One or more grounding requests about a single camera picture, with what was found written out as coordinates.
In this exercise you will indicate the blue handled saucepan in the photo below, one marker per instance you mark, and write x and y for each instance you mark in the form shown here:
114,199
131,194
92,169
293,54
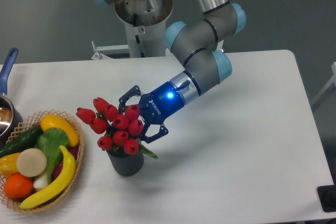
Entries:
10,117

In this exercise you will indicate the dark grey ribbed vase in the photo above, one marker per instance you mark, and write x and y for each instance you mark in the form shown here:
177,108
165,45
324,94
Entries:
125,164

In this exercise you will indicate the green bok choy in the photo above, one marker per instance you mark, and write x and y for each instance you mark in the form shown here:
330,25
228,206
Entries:
49,143

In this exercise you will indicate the yellow banana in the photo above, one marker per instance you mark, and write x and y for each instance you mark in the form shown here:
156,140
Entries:
57,186

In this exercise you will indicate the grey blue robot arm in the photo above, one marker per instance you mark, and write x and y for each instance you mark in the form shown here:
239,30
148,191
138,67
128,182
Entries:
195,47

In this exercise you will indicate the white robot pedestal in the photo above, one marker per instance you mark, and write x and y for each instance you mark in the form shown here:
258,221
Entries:
145,26

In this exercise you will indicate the red tulip bouquet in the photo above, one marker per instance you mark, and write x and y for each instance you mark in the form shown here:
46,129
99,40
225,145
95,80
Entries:
119,127

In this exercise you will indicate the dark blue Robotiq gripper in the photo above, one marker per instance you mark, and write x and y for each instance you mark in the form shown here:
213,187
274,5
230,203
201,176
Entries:
155,107

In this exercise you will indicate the yellow squash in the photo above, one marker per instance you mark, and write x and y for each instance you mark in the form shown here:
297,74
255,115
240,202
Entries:
55,121

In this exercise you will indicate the woven wicker basket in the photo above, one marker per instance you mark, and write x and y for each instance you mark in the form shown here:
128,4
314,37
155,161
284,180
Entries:
26,124

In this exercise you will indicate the white frame at right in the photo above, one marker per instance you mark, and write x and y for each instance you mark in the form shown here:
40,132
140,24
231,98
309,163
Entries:
327,89

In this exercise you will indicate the yellow bell pepper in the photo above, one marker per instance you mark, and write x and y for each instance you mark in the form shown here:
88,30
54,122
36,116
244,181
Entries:
8,165

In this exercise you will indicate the orange fruit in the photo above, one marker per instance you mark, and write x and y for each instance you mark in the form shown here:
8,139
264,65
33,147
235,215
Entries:
18,186

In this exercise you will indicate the green cucumber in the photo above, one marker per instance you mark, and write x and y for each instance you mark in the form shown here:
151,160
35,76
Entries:
22,142

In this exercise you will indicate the black box at edge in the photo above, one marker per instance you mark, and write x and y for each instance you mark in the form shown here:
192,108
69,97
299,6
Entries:
327,197

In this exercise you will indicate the purple red vegetable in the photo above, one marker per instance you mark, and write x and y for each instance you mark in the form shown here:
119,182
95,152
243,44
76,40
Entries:
58,169

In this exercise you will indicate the beige round disc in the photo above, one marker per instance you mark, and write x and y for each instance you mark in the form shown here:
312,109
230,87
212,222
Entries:
31,162

